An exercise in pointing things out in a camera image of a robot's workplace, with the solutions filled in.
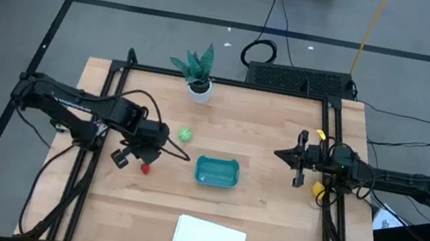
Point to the black aluminium table frame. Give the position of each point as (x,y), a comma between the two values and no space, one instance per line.
(226,81)

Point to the snake plant in white pot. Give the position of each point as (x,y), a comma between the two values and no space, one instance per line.
(199,80)

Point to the black perforated computer case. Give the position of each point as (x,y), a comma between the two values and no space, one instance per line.
(296,79)

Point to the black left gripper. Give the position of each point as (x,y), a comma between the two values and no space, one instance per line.
(151,136)

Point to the red toy strawberry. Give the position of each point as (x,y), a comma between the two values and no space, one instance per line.
(145,168)

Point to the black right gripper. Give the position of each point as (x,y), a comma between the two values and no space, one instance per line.
(313,158)

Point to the green round toy produce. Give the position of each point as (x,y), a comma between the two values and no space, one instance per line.
(185,135)

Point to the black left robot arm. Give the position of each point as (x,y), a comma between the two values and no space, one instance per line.
(65,100)

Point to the teal plastic tupperware container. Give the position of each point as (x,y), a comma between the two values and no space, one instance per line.
(217,172)

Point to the white tape scrap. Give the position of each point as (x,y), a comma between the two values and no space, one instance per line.
(227,44)
(229,29)
(310,47)

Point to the yellow toy lemon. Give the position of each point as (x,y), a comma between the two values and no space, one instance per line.
(317,189)

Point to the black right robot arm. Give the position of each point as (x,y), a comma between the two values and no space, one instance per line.
(405,184)

